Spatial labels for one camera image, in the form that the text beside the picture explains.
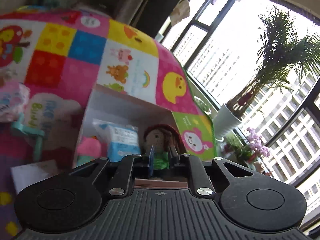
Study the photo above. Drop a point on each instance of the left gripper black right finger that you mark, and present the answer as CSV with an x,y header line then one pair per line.
x,y
176,160

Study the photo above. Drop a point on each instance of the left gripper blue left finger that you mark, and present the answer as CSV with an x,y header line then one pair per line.
x,y
151,159

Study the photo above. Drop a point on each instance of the crochet doll with green dress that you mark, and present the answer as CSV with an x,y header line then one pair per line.
x,y
161,137

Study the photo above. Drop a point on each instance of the blue tissue pack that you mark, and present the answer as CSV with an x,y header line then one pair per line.
x,y
121,140

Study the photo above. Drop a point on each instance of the teal plastic crank handle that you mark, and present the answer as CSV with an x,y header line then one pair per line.
x,y
18,129

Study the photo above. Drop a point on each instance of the pink lace cloth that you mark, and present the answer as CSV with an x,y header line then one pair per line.
x,y
14,98

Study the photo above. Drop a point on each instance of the white ribbed plant pot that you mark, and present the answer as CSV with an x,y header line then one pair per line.
x,y
224,122

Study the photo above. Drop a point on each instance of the pink cardboard box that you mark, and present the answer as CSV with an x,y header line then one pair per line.
x,y
102,175

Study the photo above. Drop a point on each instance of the pink flowering plant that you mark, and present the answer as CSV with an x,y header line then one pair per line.
x,y
249,152

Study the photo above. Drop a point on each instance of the colourful cartoon play mat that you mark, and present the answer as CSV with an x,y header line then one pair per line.
x,y
60,55

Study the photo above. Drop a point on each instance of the potted palm plant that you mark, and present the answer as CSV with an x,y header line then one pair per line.
x,y
282,52

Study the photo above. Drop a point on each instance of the green cloth on sofa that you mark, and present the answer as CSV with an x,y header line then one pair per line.
x,y
36,5

